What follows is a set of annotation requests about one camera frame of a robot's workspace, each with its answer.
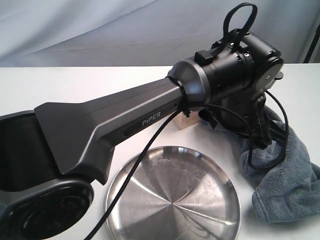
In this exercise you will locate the grey backdrop cloth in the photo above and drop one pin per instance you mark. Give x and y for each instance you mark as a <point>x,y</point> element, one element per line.
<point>91,33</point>

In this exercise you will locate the black stand pole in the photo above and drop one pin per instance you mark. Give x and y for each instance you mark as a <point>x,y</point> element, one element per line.
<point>311,43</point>

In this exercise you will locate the light wooden cube block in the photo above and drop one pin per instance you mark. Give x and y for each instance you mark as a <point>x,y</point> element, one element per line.
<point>184,122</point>

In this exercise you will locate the round stainless steel plate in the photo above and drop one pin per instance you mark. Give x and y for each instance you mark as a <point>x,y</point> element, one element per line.
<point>176,193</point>

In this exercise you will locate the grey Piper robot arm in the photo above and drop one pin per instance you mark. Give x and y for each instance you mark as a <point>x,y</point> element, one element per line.
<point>50,156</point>

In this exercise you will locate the grey-blue fleece towel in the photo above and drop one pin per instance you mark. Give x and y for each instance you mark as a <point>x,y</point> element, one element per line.
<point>288,192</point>

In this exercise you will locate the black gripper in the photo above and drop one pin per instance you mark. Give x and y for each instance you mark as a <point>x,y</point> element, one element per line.
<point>255,113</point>

